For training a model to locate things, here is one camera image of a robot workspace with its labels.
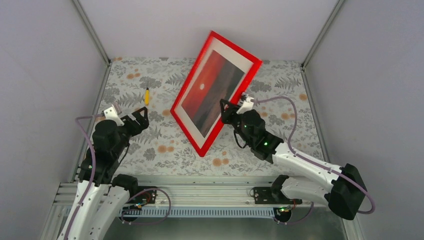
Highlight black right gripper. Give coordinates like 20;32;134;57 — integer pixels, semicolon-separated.
220;99;253;146

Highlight yellow handled screwdriver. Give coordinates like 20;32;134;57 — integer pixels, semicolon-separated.
144;87;150;106

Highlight sunset photo print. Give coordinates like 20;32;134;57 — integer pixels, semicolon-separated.
181;50;245;138

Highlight red wooden picture frame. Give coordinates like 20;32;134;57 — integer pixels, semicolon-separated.
170;30;264;158

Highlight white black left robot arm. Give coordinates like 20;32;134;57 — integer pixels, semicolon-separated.
57;105;150;240

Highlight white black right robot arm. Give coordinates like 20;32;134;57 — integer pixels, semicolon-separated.
219;96;370;221

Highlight floral patterned table mat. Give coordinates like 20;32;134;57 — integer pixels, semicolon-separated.
99;57;324;177

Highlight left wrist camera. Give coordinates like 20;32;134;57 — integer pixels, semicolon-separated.
102;103;124;127

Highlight aluminium extrusion rail base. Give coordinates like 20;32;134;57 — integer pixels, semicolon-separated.
53;164;353;208

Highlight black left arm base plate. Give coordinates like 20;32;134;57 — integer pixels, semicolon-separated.
127;185;157;205

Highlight right aluminium corner post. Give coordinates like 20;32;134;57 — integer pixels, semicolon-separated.
301;0;345;71

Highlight aluminium corner post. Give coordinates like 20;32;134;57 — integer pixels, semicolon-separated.
301;0;345;71
71;0;111;66

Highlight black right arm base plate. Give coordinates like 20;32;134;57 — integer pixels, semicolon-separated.
250;186;303;205

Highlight grey slotted cable duct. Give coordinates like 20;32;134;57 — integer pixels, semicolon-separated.
123;206;275;219

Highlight left aluminium corner post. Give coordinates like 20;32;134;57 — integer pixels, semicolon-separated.
71;0;111;66

